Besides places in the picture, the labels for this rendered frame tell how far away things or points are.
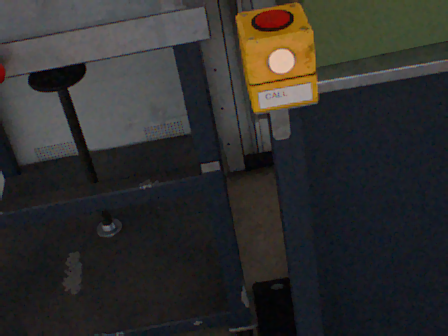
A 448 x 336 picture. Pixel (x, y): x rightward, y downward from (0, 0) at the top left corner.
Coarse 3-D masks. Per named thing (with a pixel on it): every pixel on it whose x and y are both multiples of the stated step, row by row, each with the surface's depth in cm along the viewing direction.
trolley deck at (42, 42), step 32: (0, 0) 115; (32, 0) 113; (64, 0) 111; (96, 0) 109; (128, 0) 107; (192, 0) 104; (0, 32) 105; (32, 32) 104; (64, 32) 103; (96, 32) 103; (128, 32) 104; (160, 32) 105; (192, 32) 105; (32, 64) 105; (64, 64) 106
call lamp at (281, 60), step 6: (276, 48) 82; (282, 48) 82; (288, 48) 82; (270, 54) 82; (276, 54) 82; (282, 54) 82; (288, 54) 82; (294, 54) 83; (270, 60) 82; (276, 60) 82; (282, 60) 82; (288, 60) 82; (294, 60) 83; (270, 66) 83; (276, 66) 82; (282, 66) 82; (288, 66) 82; (276, 72) 83; (282, 72) 83
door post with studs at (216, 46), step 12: (216, 0) 176; (216, 12) 178; (216, 24) 180; (216, 36) 182; (216, 48) 184; (216, 60) 186; (216, 72) 188; (216, 84) 190; (228, 84) 190; (228, 96) 193; (228, 108) 195; (228, 120) 197; (228, 132) 200; (228, 144) 202; (228, 156) 205; (240, 156) 205; (228, 168) 208; (240, 168) 208
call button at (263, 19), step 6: (264, 12) 85; (270, 12) 85; (276, 12) 85; (282, 12) 84; (258, 18) 84; (264, 18) 84; (270, 18) 84; (276, 18) 84; (282, 18) 83; (288, 18) 84; (258, 24) 84; (264, 24) 83; (270, 24) 83; (276, 24) 83; (282, 24) 83
